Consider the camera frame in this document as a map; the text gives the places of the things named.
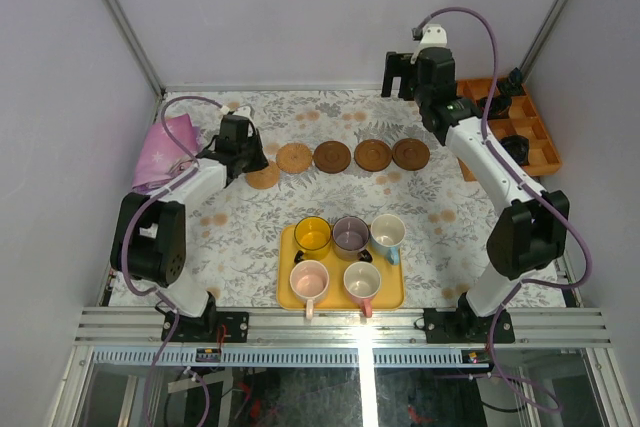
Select black object in tray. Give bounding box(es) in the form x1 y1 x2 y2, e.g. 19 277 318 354
500 135 530 166
477 94 512 120
499 68 525 97

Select blue mug cream inside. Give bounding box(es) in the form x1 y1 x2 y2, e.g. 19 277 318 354
370 214 406 265

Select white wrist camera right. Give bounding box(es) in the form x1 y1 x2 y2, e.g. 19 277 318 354
410 24 447 64

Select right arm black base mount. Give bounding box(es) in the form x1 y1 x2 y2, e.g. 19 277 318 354
414 294 515 344

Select aluminium front rail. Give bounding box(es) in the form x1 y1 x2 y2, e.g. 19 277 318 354
74 307 612 349

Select cream mug pink handle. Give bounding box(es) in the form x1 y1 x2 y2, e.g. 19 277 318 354
343 261 382 318

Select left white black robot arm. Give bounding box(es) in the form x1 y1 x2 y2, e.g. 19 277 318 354
110 113 268 342

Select orange compartment tray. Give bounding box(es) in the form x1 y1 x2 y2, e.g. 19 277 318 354
457 78 562 182

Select dark brown wooden coaster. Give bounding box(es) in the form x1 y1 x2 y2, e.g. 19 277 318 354
354 139 392 172
313 141 352 174
392 138 430 171

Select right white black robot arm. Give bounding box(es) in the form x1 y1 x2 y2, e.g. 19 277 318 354
381 47 569 342

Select black clip on tray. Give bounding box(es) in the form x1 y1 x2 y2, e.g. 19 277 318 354
359 249 373 263
294 250 305 264

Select yellow glass cup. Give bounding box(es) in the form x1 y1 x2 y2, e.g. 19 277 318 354
294 216 332 261

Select yellow plastic tray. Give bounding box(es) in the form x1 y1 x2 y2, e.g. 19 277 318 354
276 224 405 311

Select light woven coaster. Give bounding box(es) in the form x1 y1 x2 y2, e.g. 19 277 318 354
246 160 280 190
276 142 312 174

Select black clip on tray right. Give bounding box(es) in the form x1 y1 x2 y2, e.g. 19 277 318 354
359 249 373 263

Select black object in tray back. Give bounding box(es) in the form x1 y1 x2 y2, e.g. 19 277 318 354
499 68 525 97

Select purple mug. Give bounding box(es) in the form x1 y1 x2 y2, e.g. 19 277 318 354
332 216 371 262

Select black object in tray middle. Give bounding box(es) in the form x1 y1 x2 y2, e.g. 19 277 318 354
477 94 512 120

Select black clip on tray left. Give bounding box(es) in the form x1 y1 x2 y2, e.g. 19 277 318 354
294 250 305 264

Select pink mug left front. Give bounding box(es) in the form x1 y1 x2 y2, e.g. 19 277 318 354
289 260 330 320

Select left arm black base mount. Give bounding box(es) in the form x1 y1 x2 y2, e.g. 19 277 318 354
154 295 250 344

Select pink star cloth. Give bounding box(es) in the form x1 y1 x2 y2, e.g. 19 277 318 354
132 114 199 193

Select black object in tray front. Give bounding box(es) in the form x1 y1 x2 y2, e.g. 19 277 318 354
500 135 530 166

